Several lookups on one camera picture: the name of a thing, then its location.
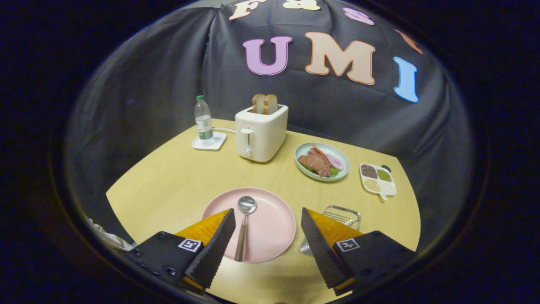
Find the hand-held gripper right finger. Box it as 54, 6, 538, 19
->
300, 207, 417, 296

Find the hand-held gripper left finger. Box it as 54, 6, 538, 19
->
127, 208, 237, 295

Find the wooden handled metal spoon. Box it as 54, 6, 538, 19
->
235, 196, 257, 262

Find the pink round plate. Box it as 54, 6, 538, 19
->
201, 187, 297, 263

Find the green lettuce leaf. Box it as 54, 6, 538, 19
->
300, 163, 340, 178

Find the brown meat slice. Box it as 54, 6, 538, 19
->
298, 148, 332, 177

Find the white divided grain dish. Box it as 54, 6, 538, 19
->
359, 163, 397, 201

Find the pale green oval plate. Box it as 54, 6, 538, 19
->
294, 142, 351, 182

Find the person's beige clothing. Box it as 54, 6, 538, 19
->
86, 217, 135, 252

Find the white square coaster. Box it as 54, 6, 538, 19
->
192, 131, 227, 151

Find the clear plastic water bottle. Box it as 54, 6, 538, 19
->
194, 95, 214, 140

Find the cream white toaster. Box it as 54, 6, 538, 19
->
235, 104, 289, 163

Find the metal wire cutlery basket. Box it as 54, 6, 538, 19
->
300, 205, 362, 256

